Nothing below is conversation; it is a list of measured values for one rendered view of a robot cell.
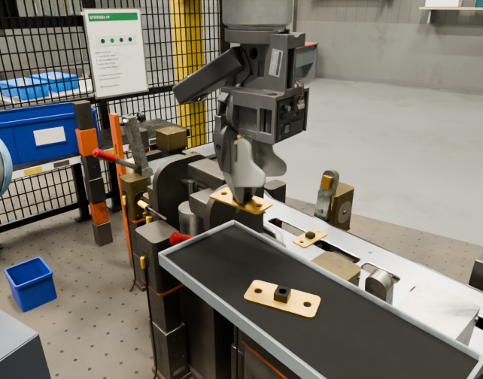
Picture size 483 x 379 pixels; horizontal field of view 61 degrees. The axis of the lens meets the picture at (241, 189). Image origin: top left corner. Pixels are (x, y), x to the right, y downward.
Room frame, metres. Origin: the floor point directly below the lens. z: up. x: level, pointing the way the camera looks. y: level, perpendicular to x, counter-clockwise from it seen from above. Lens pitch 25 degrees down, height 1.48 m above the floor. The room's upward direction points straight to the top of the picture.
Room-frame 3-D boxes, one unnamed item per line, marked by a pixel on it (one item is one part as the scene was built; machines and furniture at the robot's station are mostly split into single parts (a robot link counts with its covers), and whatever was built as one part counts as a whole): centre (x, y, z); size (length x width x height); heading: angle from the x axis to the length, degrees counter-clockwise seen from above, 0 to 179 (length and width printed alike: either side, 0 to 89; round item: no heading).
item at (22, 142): (1.27, 0.64, 1.10); 0.30 x 0.17 x 0.13; 125
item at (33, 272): (0.94, 0.60, 0.75); 0.11 x 0.10 x 0.09; 43
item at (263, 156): (0.49, -0.03, 1.28); 0.06 x 0.03 x 0.09; 52
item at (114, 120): (1.08, 0.35, 0.95); 0.03 x 0.01 x 0.50; 43
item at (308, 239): (0.77, -0.15, 1.01); 0.08 x 0.04 x 0.01; 133
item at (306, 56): (8.38, -0.95, 0.36); 1.34 x 0.69 x 0.72; 149
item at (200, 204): (0.71, 0.07, 0.95); 0.18 x 0.13 x 0.49; 43
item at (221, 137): (0.47, 0.01, 1.33); 0.05 x 0.02 x 0.09; 142
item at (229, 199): (0.49, 0.00, 1.24); 0.08 x 0.04 x 0.01; 51
